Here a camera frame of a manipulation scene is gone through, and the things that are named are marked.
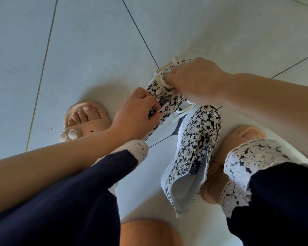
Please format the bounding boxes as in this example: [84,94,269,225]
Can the person's left hand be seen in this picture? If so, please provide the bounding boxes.
[110,87,164,142]

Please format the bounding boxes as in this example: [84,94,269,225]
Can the person's right hand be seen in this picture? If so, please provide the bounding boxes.
[163,57,233,107]

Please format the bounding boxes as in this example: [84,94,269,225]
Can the floral sneaker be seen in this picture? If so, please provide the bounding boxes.
[143,58,193,141]
[160,105,222,218]

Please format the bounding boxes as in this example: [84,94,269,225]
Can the white shoelace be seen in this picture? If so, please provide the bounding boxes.
[154,56,198,123]

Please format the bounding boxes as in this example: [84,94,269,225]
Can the person's right forearm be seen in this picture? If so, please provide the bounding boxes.
[222,73,308,164]

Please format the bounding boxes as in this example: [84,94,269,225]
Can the person's left forearm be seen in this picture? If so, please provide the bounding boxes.
[0,128,126,218]

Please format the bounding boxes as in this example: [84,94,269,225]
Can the person's left leg navy trousers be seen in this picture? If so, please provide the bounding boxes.
[0,140,149,246]

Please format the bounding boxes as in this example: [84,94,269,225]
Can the pink slipper with white charms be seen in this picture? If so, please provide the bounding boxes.
[58,101,118,196]

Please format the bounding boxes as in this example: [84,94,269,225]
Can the pink slipper with green charm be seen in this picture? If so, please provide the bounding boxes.
[199,125,267,205]

